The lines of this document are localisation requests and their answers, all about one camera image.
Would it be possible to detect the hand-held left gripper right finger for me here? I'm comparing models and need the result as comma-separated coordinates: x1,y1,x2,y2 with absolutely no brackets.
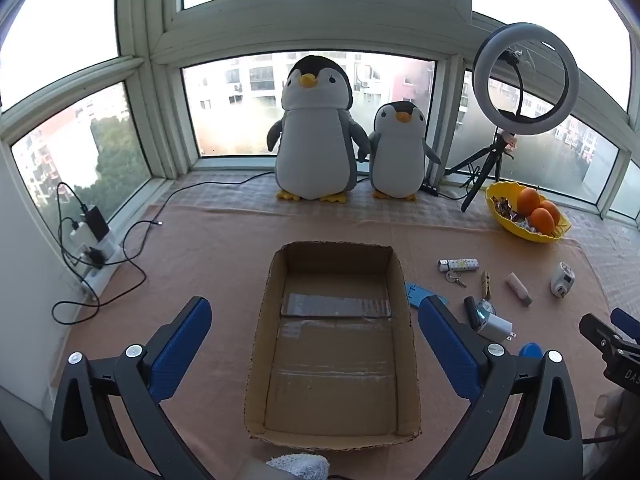
417,296,585,480

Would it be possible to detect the large penguin plush toy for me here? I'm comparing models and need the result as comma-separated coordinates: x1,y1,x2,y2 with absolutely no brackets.
266,55,372,204

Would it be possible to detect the white ring light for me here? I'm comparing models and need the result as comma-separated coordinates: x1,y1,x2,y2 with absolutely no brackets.
473,22,581,132

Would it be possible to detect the white charger plug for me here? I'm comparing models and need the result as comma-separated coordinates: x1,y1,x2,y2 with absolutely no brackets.
476,314,516,345

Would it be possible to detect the blue phone stand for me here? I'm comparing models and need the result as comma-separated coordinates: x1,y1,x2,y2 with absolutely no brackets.
404,281,431,309

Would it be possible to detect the black power adapter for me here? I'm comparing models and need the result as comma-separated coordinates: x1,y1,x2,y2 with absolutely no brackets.
80,205,111,241

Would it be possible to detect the black charging cable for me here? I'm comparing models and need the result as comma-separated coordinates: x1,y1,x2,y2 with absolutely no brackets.
51,181,163,326

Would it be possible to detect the white window frame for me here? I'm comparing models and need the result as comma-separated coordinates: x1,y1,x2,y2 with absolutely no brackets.
0,0,640,221

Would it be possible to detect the yellow plastic bowl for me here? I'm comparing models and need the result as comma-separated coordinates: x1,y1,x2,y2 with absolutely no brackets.
486,181,572,245

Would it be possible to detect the black tripod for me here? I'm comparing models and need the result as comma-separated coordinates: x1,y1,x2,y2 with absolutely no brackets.
444,130,516,212

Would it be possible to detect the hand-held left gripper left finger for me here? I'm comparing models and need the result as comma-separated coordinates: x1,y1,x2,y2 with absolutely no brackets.
48,296,213,480

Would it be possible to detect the person's left hand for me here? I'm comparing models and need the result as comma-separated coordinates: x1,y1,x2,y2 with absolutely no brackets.
265,452,331,480

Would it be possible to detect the small penguin plush toy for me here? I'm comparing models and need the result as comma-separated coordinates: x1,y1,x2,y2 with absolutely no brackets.
357,101,442,202

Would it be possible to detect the black ring light cable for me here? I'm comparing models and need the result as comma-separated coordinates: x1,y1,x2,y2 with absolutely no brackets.
167,171,276,207

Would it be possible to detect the white patterned lighter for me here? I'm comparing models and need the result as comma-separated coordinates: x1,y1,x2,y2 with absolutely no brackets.
438,258,480,273

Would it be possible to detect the peach fleece blanket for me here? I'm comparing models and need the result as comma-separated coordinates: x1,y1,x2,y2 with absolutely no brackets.
50,195,621,480

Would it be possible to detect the person's right hand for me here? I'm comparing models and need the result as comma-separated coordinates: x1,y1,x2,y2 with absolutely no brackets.
592,392,633,461

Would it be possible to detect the white bottle with grey cap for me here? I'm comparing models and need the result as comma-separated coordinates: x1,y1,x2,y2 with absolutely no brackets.
507,272,533,307

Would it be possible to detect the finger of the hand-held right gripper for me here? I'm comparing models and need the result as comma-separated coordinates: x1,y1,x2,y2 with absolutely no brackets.
579,313,626,361
610,307,640,346

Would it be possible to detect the cardboard box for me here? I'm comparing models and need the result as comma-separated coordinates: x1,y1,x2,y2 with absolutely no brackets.
243,241,422,451

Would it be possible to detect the grey plaid cloth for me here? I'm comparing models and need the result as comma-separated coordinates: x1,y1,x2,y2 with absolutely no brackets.
150,169,640,261

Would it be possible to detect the white power strip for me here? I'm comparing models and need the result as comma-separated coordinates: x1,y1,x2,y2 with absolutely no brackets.
75,230,121,292

